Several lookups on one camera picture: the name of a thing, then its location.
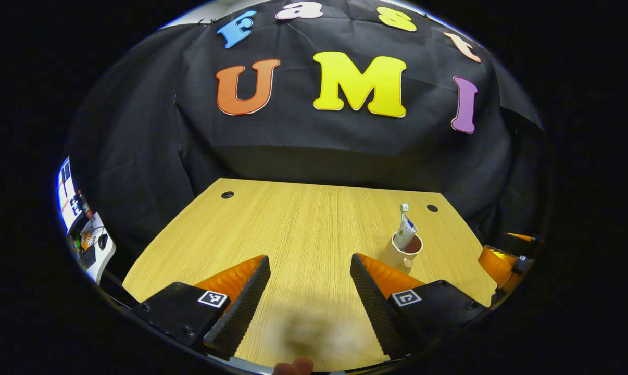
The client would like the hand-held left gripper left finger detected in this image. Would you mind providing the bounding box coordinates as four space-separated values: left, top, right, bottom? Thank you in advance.
132 255 271 360

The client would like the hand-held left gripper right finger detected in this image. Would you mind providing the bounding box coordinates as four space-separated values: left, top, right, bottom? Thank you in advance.
349 253 491 360

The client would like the beige cup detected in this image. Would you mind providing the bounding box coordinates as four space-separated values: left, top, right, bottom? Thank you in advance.
379 232 424 275

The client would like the white toothpaste tube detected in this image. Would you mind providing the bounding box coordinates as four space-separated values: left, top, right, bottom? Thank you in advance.
395 212 418 252

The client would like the wooden desktop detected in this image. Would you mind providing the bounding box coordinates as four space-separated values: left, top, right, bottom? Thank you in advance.
122 178 498 373

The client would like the white side desk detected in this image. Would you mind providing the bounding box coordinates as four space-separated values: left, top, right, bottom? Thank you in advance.
72 212 117 285

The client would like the black backdrop cloth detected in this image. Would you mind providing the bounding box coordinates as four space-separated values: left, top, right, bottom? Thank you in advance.
67 0 549 274

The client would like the computer monitor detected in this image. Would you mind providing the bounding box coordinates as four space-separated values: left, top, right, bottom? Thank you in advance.
57 156 93 235

